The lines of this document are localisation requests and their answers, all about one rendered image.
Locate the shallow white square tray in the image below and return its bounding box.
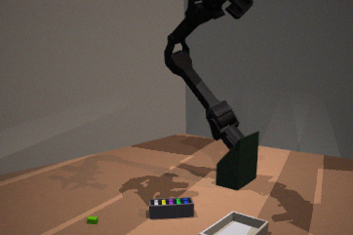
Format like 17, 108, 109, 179
199, 212, 269, 235

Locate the small green block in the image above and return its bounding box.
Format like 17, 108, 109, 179
87, 216, 98, 224

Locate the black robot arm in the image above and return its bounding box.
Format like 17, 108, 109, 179
164, 0, 245, 150

